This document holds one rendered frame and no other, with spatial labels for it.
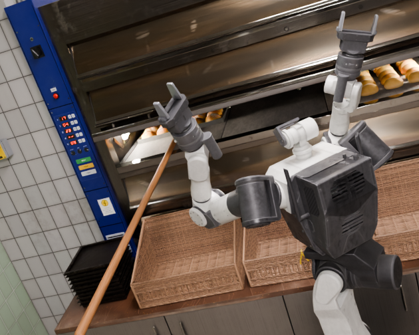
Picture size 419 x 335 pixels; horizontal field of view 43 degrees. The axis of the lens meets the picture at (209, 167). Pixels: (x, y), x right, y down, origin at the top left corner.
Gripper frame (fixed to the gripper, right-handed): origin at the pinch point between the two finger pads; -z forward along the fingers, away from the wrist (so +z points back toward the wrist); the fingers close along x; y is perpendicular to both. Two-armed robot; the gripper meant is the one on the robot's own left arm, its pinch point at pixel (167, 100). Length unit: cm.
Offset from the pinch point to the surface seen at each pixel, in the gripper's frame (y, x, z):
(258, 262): -19, 13, 118
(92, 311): -19, -55, 37
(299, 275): -3, 17, 131
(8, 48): -148, 53, 16
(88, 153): -120, 35, 76
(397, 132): 25, 98, 115
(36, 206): -159, 7, 96
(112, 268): -29, -36, 46
